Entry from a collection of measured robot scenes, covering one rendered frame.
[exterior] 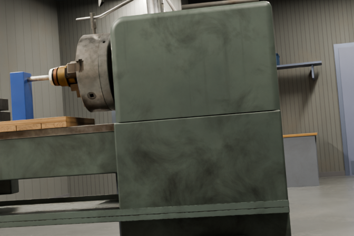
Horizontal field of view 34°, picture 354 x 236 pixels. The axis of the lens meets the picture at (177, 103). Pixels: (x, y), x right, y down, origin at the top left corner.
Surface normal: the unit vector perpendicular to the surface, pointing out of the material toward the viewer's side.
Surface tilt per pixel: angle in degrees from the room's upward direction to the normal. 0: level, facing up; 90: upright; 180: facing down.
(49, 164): 90
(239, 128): 90
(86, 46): 56
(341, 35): 90
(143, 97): 90
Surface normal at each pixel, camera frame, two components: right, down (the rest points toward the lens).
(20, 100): -0.16, -0.05
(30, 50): 0.96, -0.09
